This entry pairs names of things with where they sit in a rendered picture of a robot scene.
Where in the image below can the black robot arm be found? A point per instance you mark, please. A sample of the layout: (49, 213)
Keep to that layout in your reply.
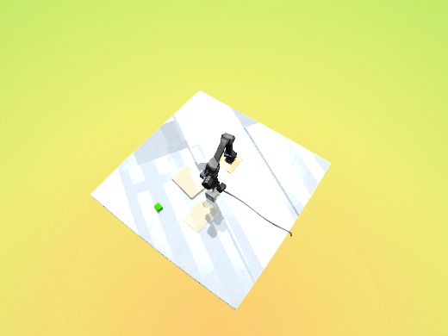
(213, 166)

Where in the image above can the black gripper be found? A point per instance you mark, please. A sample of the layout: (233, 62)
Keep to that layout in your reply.
(219, 186)

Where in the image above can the small green block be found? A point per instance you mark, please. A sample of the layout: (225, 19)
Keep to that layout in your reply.
(158, 206)

